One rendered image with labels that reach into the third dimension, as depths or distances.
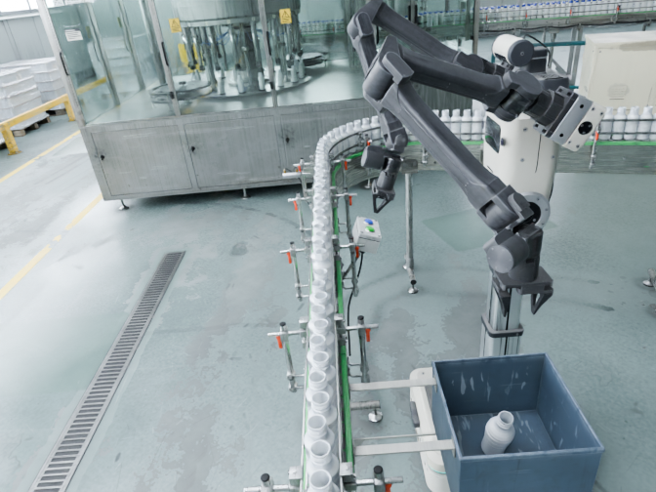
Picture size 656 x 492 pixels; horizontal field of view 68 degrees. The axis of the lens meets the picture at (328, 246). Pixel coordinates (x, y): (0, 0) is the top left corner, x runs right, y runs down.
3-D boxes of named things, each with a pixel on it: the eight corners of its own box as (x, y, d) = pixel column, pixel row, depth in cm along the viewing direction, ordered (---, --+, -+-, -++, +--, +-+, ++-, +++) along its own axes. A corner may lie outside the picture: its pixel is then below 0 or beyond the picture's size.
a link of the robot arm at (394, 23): (371, -18, 148) (362, -3, 158) (350, 21, 147) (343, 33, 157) (488, 61, 157) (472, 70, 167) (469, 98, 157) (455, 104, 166)
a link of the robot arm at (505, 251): (518, 188, 96) (490, 212, 103) (485, 208, 90) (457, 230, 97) (557, 237, 94) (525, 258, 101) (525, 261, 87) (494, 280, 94)
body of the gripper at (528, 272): (553, 289, 99) (557, 257, 95) (503, 293, 99) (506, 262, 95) (540, 272, 104) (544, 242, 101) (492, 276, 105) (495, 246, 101)
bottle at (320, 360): (317, 423, 112) (309, 369, 104) (312, 403, 117) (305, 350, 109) (343, 416, 113) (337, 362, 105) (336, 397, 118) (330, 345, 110)
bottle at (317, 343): (310, 385, 122) (303, 333, 114) (334, 381, 123) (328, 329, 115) (313, 402, 117) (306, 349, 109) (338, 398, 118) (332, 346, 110)
